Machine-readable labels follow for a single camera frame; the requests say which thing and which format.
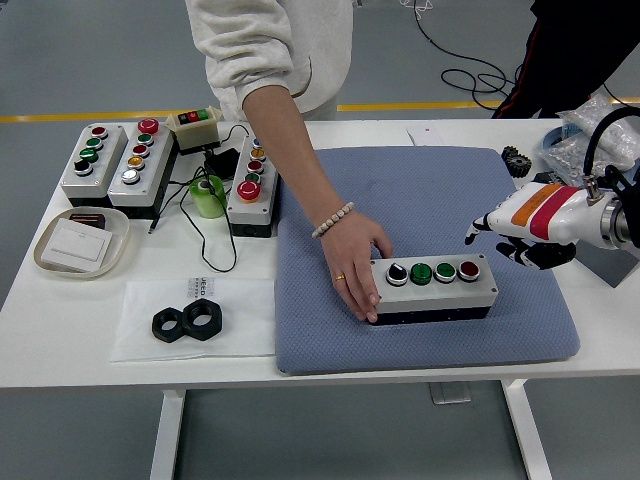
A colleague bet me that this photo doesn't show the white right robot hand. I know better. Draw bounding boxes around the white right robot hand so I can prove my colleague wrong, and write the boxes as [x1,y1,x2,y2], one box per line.
[463,182,609,271]

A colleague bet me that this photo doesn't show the person's right hand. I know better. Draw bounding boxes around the person's right hand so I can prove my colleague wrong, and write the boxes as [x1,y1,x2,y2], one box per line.
[319,217,395,324]

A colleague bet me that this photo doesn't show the four-button control box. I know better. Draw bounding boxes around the four-button control box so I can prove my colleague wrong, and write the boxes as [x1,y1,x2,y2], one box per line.
[368,253,500,326]

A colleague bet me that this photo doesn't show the five-button box with blue button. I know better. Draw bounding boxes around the five-button box with blue button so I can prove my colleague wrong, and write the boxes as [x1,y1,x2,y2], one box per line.
[225,134,281,239]

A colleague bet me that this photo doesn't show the five-button box with white button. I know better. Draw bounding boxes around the five-button box with white button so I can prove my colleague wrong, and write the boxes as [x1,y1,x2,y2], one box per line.
[107,118,177,220]

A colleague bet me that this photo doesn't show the clear bag of metal washers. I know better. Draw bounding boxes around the clear bag of metal washers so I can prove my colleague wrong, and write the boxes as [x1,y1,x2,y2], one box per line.
[542,135,631,189]

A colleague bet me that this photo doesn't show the black gear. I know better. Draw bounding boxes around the black gear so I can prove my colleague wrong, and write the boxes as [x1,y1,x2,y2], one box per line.
[500,145,534,179]

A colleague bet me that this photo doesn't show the grey wedge block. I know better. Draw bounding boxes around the grey wedge block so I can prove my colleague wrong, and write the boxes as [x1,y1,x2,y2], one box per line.
[574,244,640,289]

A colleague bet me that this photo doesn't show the clear bag of white parts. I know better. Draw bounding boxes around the clear bag of white parts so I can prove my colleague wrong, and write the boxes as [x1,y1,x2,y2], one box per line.
[557,94,640,167]

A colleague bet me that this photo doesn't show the blue-grey padded mat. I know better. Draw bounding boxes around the blue-grey padded mat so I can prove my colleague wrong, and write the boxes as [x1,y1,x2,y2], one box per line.
[273,145,582,375]

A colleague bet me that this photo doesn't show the clear printed plastic bag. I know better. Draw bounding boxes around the clear printed plastic bag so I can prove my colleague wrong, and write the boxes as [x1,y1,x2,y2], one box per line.
[109,277,279,364]

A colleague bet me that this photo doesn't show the green tape roll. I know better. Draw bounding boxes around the green tape roll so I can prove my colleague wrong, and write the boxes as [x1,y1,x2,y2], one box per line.
[188,174,229,220]

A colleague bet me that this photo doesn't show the black power adapter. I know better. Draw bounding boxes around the black power adapter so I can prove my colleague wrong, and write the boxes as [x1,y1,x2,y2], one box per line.
[203,147,241,179]

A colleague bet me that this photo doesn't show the person in black trousers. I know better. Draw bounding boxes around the person in black trousers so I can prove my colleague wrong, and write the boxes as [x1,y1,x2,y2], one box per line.
[492,0,640,120]

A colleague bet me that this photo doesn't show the large black hex nut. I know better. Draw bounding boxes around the large black hex nut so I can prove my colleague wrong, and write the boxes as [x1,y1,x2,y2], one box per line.
[180,297,224,342]

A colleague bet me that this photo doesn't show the small black hex nut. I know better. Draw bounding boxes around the small black hex nut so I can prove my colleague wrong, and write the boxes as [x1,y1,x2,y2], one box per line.
[151,306,189,344]

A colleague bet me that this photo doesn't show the white table leg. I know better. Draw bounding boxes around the white table leg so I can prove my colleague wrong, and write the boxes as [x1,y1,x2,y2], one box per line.
[149,389,187,480]
[501,378,554,480]

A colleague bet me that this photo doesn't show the beige oval tray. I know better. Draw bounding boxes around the beige oval tray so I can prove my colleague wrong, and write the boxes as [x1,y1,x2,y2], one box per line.
[32,205,131,281]

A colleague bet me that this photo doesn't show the person in white clothes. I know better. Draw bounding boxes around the person in white clothes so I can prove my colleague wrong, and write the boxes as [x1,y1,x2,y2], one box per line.
[184,0,354,122]

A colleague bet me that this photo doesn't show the grey box with black selector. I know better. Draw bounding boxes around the grey box with black selector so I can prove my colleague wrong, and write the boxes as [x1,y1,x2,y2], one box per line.
[59,123,129,209]

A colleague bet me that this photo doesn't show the beige bead bracelet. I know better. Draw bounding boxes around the beige bead bracelet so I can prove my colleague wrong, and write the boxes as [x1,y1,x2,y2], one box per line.
[311,201,355,240]

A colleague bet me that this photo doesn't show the thin black adapter cord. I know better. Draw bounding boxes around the thin black adapter cord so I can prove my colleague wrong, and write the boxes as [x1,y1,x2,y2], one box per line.
[148,123,251,274]

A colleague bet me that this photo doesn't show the grey under-table bracket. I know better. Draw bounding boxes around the grey under-table bracket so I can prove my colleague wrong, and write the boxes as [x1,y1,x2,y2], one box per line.
[429,382,472,405]

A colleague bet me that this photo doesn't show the coiled black floor cable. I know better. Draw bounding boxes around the coiled black floor cable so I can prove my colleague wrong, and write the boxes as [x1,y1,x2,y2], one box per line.
[412,9,526,109]

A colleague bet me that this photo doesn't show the cream three-button switch box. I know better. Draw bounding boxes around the cream three-button switch box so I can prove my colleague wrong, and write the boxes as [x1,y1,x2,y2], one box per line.
[164,104,224,156]

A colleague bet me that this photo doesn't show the white floor cable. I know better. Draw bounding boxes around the white floor cable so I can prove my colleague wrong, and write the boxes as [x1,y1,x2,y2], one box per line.
[402,0,435,21]

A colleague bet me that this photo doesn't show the dark brown switch plate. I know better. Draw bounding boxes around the dark brown switch plate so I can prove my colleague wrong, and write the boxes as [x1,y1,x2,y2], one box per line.
[68,211,109,231]

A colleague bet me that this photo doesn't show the white wall switch plate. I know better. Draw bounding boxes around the white wall switch plate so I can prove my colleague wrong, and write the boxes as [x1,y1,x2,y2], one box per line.
[39,218,115,274]

